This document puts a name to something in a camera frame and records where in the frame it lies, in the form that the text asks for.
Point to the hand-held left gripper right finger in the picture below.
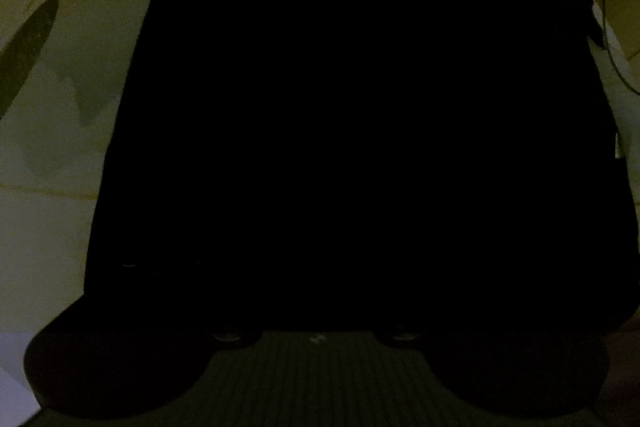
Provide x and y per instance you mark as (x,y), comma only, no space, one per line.
(410,326)

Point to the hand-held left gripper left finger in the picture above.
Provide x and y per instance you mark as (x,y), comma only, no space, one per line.
(220,326)

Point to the black garment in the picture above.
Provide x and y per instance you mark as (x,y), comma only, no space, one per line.
(350,107)

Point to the leaf print white tablecloth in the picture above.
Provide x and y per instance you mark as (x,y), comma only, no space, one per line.
(55,187)

